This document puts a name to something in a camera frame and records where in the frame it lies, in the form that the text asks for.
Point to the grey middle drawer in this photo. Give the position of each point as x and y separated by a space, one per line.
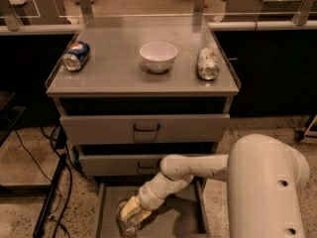
135 159

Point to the grey drawer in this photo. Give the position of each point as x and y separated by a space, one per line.
135 159
181 216
140 120

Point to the black bar on floor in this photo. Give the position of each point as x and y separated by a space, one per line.
39 228

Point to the grey top drawer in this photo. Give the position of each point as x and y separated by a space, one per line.
140 120

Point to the clear acrylic barrier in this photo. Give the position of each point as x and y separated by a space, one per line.
166 14

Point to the wheeled cart base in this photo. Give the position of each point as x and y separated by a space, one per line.
309 130

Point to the blue pepsi can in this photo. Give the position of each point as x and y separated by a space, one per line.
76 56

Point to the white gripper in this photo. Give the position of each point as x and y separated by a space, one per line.
148 194

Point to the white bowl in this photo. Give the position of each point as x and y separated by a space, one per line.
158 56

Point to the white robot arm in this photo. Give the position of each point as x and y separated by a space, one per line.
262 174

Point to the grey drawer cabinet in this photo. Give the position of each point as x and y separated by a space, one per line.
115 68

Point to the grey bottom drawer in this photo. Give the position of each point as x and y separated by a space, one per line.
181 216

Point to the clear plastic water bottle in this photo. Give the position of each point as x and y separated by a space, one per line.
126 228

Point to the dark side table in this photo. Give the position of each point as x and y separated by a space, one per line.
10 113

